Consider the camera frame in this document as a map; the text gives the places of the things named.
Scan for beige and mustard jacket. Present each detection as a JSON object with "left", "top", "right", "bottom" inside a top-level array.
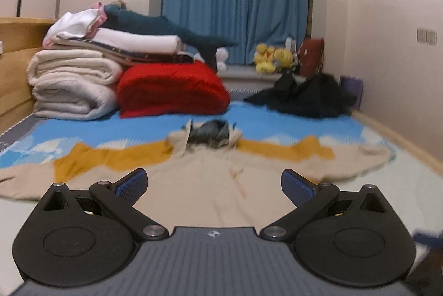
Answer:
[{"left": 1, "top": 123, "right": 393, "bottom": 229}]

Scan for black clothes pile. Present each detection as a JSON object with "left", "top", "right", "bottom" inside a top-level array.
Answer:
[{"left": 244, "top": 73, "right": 357, "bottom": 119}]

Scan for blue white patterned bedsheet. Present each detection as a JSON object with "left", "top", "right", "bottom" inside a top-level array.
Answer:
[{"left": 1, "top": 102, "right": 442, "bottom": 295}]

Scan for red folded blanket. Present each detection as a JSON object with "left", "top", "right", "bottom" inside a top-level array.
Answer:
[{"left": 116, "top": 61, "right": 231, "bottom": 118}]

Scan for purple bag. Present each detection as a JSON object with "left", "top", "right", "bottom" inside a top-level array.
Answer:
[{"left": 339, "top": 75, "right": 364, "bottom": 110}]

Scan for cream folded quilt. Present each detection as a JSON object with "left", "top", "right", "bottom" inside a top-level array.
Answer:
[{"left": 26, "top": 49, "right": 123, "bottom": 120}]

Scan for yellow plush toys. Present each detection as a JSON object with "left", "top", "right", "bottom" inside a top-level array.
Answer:
[{"left": 253, "top": 43, "right": 295, "bottom": 74}]

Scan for white folded blanket stack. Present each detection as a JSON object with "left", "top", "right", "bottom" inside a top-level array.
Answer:
[{"left": 42, "top": 8, "right": 194, "bottom": 66}]

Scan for dark teal shark plush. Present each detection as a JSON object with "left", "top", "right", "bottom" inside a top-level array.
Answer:
[{"left": 102, "top": 2, "right": 239, "bottom": 71}]

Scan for wooden headboard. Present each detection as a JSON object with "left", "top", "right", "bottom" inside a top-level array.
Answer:
[{"left": 0, "top": 17, "right": 55, "bottom": 132}]

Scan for wall switch panel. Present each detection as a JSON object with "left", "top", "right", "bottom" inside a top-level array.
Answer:
[{"left": 416, "top": 28, "right": 437, "bottom": 45}]

